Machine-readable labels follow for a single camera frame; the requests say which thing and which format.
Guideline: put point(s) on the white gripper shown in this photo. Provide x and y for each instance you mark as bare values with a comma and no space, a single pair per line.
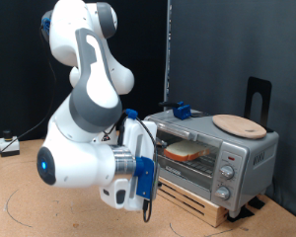
131,131

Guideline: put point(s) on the toy bread slice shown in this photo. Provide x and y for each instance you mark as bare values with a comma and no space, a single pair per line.
187,151

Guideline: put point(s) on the black spatula with blue block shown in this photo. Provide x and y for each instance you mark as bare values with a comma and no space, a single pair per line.
182,111

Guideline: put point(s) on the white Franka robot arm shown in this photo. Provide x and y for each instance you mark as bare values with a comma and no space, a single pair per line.
82,164

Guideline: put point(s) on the silver oven knob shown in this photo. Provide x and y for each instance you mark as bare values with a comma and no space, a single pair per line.
222,193
227,172

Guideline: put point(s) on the silver toaster oven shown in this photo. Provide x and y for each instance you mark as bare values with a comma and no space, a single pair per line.
253,158

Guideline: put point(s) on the wooden slatted block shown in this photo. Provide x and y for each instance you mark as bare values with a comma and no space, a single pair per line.
187,197

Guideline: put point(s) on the small round wooden board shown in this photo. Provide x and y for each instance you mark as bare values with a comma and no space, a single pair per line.
240,126

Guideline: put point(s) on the black foam pad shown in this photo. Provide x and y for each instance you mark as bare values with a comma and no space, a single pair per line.
240,214
256,202

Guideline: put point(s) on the black metal bookend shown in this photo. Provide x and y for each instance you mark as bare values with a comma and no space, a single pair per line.
251,86

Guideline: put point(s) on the grey backdrop curtain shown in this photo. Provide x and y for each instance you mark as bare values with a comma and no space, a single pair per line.
236,39

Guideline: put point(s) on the white emergency stop box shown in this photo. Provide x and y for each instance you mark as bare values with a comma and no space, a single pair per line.
10,146

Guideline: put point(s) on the black backdrop curtain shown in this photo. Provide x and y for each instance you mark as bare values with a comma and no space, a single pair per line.
16,82

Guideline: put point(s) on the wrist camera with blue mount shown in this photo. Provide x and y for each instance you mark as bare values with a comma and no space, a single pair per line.
144,179

